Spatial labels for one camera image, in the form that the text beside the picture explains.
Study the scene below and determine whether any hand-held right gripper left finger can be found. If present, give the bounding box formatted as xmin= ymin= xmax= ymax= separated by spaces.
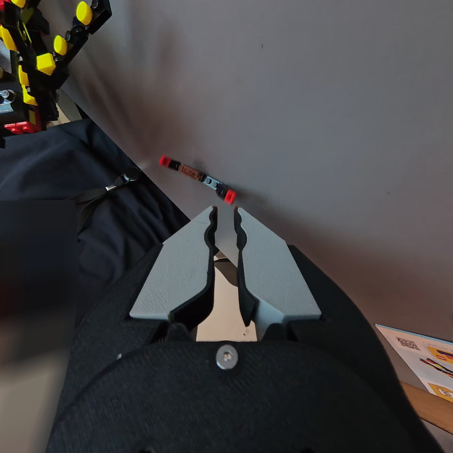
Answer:
xmin=129 ymin=205 xmax=218 ymax=340

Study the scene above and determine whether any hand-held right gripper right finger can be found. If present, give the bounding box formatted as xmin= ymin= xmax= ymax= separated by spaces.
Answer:
xmin=233 ymin=207 xmax=323 ymax=342

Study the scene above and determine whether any red and black lego leg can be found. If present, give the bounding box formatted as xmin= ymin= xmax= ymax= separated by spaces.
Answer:
xmin=159 ymin=155 xmax=237 ymax=205

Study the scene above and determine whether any black and yellow lego spider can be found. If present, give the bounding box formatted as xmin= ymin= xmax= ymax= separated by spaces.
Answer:
xmin=0 ymin=0 xmax=113 ymax=139

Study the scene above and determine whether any lego instruction booklet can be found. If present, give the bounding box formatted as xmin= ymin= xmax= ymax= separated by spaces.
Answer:
xmin=375 ymin=323 xmax=453 ymax=404

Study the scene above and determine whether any dark navy clothing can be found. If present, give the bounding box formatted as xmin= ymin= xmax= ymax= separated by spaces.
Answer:
xmin=0 ymin=118 xmax=193 ymax=326

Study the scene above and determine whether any black strap with metal clip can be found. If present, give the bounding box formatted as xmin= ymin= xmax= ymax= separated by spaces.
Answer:
xmin=76 ymin=166 xmax=143 ymax=206

